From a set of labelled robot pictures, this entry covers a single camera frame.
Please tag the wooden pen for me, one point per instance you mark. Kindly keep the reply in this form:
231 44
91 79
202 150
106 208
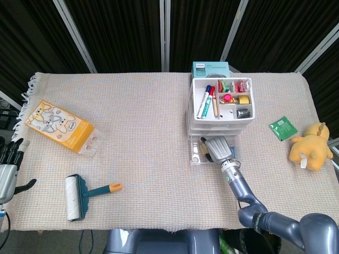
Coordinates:
215 107

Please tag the pink round tape measure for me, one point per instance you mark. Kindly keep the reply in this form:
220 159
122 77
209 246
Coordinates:
227 98

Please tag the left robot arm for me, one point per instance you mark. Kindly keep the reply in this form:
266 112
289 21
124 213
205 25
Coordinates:
2 215

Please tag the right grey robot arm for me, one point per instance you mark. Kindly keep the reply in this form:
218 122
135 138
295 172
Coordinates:
265 219

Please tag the grey partition post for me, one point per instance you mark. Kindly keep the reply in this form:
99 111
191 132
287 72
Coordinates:
164 34
9 100
317 50
234 31
75 34

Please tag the small blue packet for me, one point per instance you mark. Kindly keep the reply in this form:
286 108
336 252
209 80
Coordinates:
233 151

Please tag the white drawer organizer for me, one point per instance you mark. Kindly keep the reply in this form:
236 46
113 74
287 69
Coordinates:
206 80

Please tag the teal lint roller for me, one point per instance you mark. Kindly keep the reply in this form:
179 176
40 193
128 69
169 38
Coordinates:
72 197

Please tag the clear top drawer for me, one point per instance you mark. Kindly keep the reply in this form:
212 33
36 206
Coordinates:
212 123

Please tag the yellow cartoon tissue pack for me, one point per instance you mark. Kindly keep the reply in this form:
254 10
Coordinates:
58 125

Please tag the black binder clips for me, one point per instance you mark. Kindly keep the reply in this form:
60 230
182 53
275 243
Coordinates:
243 113

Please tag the beige woven tablecloth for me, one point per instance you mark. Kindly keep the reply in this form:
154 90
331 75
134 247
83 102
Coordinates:
137 158

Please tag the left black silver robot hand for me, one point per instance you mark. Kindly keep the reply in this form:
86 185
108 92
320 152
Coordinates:
6 180

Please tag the blue capped white marker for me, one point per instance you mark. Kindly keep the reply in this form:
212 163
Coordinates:
203 101

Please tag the green foil packet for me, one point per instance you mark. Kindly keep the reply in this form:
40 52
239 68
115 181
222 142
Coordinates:
283 128

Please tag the green plastic bag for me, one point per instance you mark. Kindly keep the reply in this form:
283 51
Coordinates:
224 243

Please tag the yellow plush toy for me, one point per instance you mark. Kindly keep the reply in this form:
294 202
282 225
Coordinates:
310 148

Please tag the red capped green marker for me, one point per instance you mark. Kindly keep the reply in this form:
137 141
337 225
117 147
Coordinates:
208 105

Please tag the teal cardboard product box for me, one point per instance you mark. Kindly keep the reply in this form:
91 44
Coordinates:
212 68

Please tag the clear middle drawer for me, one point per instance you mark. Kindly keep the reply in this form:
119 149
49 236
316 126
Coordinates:
212 129

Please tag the clear bottom drawer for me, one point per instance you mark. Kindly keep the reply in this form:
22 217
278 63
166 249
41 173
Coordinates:
196 150

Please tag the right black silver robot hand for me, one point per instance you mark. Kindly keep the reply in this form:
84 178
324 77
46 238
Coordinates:
219 149

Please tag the clear drawer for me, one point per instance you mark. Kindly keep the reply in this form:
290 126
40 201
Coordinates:
196 150
212 129
212 123

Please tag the grey robot torso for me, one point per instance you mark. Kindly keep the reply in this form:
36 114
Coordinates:
159 242

